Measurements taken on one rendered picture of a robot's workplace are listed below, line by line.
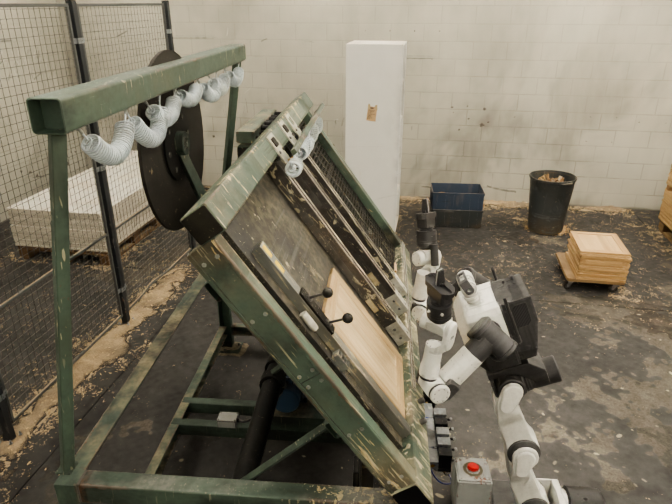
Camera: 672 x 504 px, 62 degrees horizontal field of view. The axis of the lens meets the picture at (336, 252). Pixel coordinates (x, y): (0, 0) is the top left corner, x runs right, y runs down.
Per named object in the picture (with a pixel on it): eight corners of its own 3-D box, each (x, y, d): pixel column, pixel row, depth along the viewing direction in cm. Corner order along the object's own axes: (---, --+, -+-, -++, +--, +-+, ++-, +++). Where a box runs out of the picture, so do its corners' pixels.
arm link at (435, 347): (428, 316, 197) (421, 349, 202) (451, 326, 192) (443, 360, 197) (436, 310, 202) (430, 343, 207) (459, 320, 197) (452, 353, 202)
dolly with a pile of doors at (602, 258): (624, 296, 511) (634, 255, 495) (563, 291, 520) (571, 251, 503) (607, 267, 567) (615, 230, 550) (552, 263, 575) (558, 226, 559)
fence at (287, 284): (402, 438, 220) (410, 434, 219) (250, 252, 193) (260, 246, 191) (401, 429, 224) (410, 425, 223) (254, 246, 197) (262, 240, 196)
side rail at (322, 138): (387, 252, 392) (400, 244, 389) (292, 120, 360) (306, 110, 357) (387, 247, 399) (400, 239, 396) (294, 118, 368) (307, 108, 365)
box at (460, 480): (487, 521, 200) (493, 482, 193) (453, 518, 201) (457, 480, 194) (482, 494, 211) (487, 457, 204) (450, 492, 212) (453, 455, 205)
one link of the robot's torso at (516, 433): (535, 440, 263) (520, 358, 246) (544, 468, 247) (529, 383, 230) (501, 445, 266) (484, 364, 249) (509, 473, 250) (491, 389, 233)
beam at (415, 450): (408, 517, 202) (434, 506, 199) (389, 495, 199) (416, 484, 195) (396, 260, 403) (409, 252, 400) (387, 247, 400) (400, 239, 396)
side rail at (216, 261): (389, 495, 199) (416, 483, 196) (185, 257, 167) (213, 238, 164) (389, 482, 204) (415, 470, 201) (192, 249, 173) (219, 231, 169)
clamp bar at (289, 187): (398, 348, 276) (441, 325, 269) (247, 150, 242) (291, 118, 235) (398, 337, 285) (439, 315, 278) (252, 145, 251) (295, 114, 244)
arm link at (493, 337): (486, 364, 212) (512, 338, 211) (489, 370, 203) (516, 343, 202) (463, 343, 213) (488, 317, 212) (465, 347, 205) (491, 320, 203)
